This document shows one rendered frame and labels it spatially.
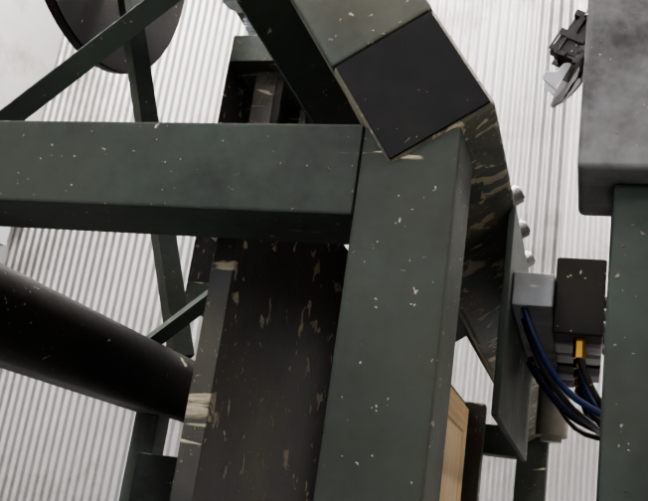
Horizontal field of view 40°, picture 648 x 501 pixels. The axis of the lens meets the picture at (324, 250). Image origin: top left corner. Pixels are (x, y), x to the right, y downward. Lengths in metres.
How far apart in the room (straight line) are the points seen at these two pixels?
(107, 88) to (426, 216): 5.36
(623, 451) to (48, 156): 0.61
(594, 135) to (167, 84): 5.16
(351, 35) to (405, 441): 0.38
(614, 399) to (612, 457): 0.05
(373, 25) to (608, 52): 0.22
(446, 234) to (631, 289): 0.16
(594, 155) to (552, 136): 4.18
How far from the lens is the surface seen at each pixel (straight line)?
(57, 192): 0.93
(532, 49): 5.23
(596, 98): 0.81
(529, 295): 1.04
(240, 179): 0.85
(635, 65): 0.83
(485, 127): 0.84
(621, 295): 0.78
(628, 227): 0.80
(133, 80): 2.22
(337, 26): 0.89
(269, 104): 2.74
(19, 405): 5.64
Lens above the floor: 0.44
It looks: 16 degrees up
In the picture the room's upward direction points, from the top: 8 degrees clockwise
